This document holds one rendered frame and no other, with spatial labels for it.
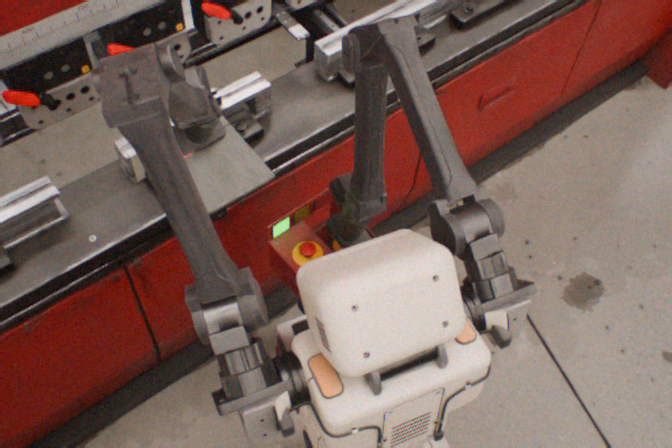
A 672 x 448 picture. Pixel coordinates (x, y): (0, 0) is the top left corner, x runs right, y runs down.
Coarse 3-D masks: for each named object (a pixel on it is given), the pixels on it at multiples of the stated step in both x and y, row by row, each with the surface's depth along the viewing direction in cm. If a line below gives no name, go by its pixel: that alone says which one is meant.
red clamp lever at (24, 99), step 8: (8, 96) 123; (16, 96) 124; (24, 96) 126; (32, 96) 127; (48, 96) 130; (16, 104) 125; (24, 104) 126; (32, 104) 127; (40, 104) 129; (48, 104) 130; (56, 104) 130
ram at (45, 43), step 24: (0, 0) 114; (24, 0) 117; (48, 0) 120; (72, 0) 122; (144, 0) 132; (0, 24) 117; (24, 24) 120; (96, 24) 129; (24, 48) 123; (48, 48) 126
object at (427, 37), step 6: (414, 30) 197; (420, 30) 197; (426, 30) 197; (426, 36) 196; (432, 36) 196; (420, 42) 195; (426, 42) 195; (432, 42) 197; (420, 48) 195; (342, 72) 187; (342, 78) 187; (348, 78) 186; (354, 78) 186; (348, 84) 186; (354, 84) 187
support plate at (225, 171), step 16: (224, 144) 160; (240, 144) 160; (192, 160) 157; (208, 160) 157; (224, 160) 157; (240, 160) 158; (256, 160) 158; (192, 176) 155; (208, 176) 155; (224, 176) 155; (240, 176) 155; (256, 176) 155; (272, 176) 156; (208, 192) 153; (224, 192) 153; (240, 192) 153; (208, 208) 150
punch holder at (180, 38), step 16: (176, 0) 136; (128, 16) 132; (144, 16) 134; (160, 16) 137; (176, 16) 139; (112, 32) 132; (128, 32) 134; (144, 32) 137; (160, 32) 139; (176, 32) 142; (176, 48) 146
